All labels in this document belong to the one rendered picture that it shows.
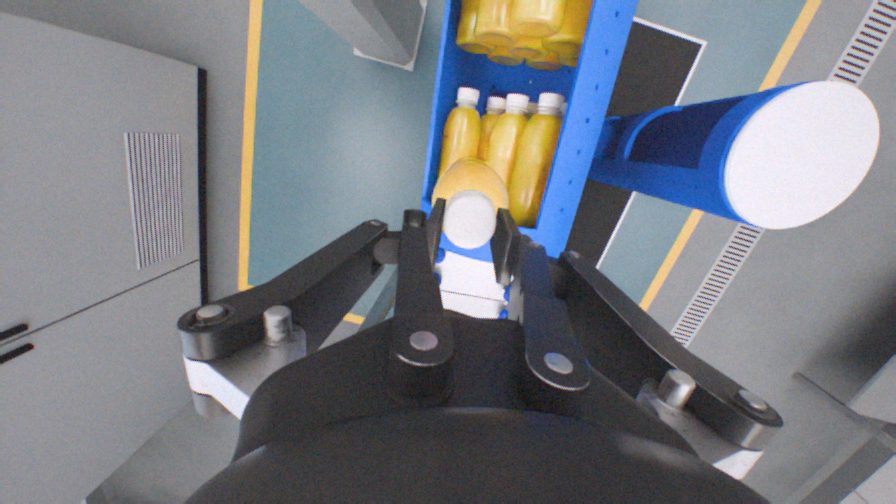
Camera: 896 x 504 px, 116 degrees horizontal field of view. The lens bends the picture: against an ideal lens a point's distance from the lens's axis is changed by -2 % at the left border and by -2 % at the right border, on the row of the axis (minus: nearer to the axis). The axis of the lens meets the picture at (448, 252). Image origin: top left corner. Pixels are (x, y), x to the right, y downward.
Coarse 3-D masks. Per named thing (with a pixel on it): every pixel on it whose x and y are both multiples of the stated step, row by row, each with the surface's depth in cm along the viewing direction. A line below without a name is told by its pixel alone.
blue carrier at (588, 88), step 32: (448, 0) 45; (608, 0) 35; (448, 32) 49; (608, 32) 37; (448, 64) 53; (480, 64) 59; (608, 64) 39; (448, 96) 56; (480, 96) 61; (576, 96) 38; (608, 96) 43; (576, 128) 40; (576, 160) 43; (544, 192) 43; (576, 192) 46; (544, 224) 45; (480, 256) 46
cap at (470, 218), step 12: (456, 204) 21; (468, 204) 21; (480, 204) 20; (444, 216) 21; (456, 216) 21; (468, 216) 21; (480, 216) 21; (492, 216) 21; (444, 228) 21; (456, 228) 21; (468, 228) 21; (480, 228) 21; (492, 228) 21; (456, 240) 22; (468, 240) 22; (480, 240) 21
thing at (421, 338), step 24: (408, 216) 15; (408, 240) 13; (408, 264) 10; (408, 288) 8; (432, 288) 8; (408, 312) 7; (432, 312) 7; (408, 336) 6; (432, 336) 6; (408, 360) 5; (432, 360) 5; (408, 384) 5; (432, 384) 5
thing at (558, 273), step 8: (528, 240) 17; (552, 264) 14; (560, 264) 14; (512, 272) 16; (552, 272) 14; (560, 272) 14; (552, 280) 14; (560, 280) 14; (568, 280) 14; (560, 288) 14; (568, 288) 14
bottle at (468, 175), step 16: (464, 160) 31; (480, 160) 33; (448, 176) 25; (464, 176) 24; (480, 176) 24; (496, 176) 26; (448, 192) 24; (464, 192) 22; (480, 192) 22; (496, 192) 24; (496, 208) 24
